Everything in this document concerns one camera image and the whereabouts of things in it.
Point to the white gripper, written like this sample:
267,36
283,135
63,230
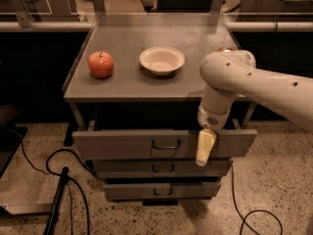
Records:
209,120

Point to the grey top drawer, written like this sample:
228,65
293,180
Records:
158,144

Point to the grey drawer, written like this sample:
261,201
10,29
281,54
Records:
149,191
161,168
158,144

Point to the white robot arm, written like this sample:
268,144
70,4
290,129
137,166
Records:
230,74

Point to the grey drawer cabinet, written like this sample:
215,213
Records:
133,97

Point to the grey bottom drawer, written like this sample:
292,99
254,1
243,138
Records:
149,191

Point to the grey middle drawer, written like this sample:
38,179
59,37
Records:
161,168

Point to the white bowl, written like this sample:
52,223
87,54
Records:
162,60

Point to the red apple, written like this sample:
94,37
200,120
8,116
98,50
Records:
100,64

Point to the black bar stand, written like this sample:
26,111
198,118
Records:
54,211

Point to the dark equipment base left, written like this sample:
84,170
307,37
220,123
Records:
11,135

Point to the white horizontal rail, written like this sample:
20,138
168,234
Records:
232,26

